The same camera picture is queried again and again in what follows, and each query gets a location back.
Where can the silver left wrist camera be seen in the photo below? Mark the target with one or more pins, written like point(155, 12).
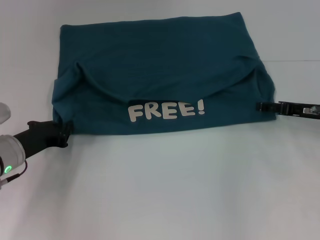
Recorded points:
point(3, 113)

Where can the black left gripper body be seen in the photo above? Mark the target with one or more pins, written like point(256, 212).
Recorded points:
point(40, 136)

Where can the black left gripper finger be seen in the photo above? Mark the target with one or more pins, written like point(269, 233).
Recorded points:
point(67, 128)

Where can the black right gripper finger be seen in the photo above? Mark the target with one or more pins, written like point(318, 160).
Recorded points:
point(268, 107)

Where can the teal blue t-shirt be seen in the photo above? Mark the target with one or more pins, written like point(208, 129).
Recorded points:
point(162, 50)

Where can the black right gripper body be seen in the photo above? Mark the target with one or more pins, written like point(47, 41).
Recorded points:
point(290, 108)

